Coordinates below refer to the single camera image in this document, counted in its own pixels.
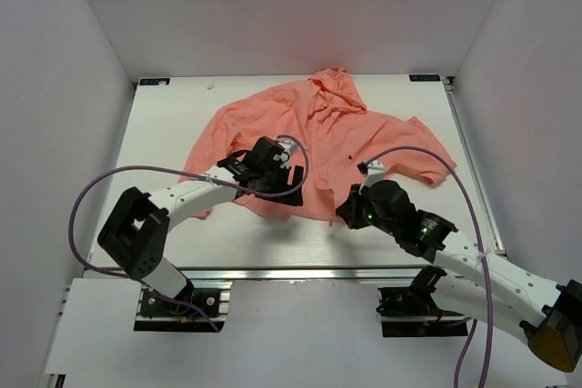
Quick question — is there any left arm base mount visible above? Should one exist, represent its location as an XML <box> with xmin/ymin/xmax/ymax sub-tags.
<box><xmin>134</xmin><ymin>281</ymin><xmax>232</xmax><ymax>333</ymax></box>

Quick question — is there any blue corner label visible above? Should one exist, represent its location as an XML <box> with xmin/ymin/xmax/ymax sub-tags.
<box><xmin>138</xmin><ymin>78</ymin><xmax>170</xmax><ymax>86</ymax></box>
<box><xmin>408</xmin><ymin>74</ymin><xmax>441</xmax><ymax>83</ymax></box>

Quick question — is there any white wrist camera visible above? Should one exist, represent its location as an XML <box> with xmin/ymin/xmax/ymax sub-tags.
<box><xmin>274</xmin><ymin>137</ymin><xmax>299</xmax><ymax>168</ymax></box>
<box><xmin>357</xmin><ymin>160</ymin><xmax>387</xmax><ymax>193</ymax></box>

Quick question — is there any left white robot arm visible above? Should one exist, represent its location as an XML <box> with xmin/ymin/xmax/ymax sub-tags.
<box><xmin>97</xmin><ymin>135</ymin><xmax>308</xmax><ymax>314</ymax></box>

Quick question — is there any front aluminium rail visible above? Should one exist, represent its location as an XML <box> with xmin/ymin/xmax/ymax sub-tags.
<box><xmin>180</xmin><ymin>265</ymin><xmax>422</xmax><ymax>284</ymax></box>

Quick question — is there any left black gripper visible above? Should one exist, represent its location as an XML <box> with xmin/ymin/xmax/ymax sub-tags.
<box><xmin>255</xmin><ymin>162</ymin><xmax>304</xmax><ymax>207</ymax></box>

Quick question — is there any aluminium rail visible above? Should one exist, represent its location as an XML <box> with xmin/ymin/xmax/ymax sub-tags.
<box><xmin>180</xmin><ymin>265</ymin><xmax>422</xmax><ymax>284</ymax></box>
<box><xmin>442</xmin><ymin>76</ymin><xmax>507</xmax><ymax>257</ymax></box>

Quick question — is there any right aluminium rail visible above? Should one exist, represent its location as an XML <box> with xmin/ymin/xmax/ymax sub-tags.
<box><xmin>442</xmin><ymin>76</ymin><xmax>507</xmax><ymax>257</ymax></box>

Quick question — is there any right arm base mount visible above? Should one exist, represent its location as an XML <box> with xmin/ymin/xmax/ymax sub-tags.
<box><xmin>376</xmin><ymin>265</ymin><xmax>468</xmax><ymax>338</ymax></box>

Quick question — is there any left blue corner label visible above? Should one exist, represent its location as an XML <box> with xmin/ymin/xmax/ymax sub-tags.
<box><xmin>138</xmin><ymin>78</ymin><xmax>170</xmax><ymax>86</ymax></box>

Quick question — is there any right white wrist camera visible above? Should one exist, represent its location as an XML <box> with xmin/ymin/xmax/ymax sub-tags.
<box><xmin>357</xmin><ymin>160</ymin><xmax>387</xmax><ymax>193</ymax></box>

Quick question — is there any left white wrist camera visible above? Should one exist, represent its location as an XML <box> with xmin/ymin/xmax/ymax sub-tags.
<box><xmin>274</xmin><ymin>137</ymin><xmax>299</xmax><ymax>168</ymax></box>

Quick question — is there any right blue corner label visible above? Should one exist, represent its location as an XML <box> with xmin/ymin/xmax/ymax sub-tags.
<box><xmin>408</xmin><ymin>74</ymin><xmax>441</xmax><ymax>83</ymax></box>

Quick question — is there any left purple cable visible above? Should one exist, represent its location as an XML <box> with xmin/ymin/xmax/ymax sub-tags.
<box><xmin>67</xmin><ymin>134</ymin><xmax>310</xmax><ymax>333</ymax></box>

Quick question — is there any purple cable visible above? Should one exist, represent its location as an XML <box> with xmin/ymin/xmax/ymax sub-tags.
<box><xmin>357</xmin><ymin>145</ymin><xmax>495</xmax><ymax>388</ymax></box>
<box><xmin>67</xmin><ymin>134</ymin><xmax>310</xmax><ymax>333</ymax></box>

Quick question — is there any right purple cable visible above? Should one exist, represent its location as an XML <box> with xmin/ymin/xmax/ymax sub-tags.
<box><xmin>357</xmin><ymin>145</ymin><xmax>495</xmax><ymax>388</ymax></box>

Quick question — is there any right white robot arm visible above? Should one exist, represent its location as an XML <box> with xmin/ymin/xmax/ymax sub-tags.
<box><xmin>336</xmin><ymin>180</ymin><xmax>581</xmax><ymax>373</ymax></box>

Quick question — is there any salmon pink jacket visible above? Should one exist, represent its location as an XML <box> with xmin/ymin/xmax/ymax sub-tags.
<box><xmin>184</xmin><ymin>66</ymin><xmax>456</xmax><ymax>222</ymax></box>

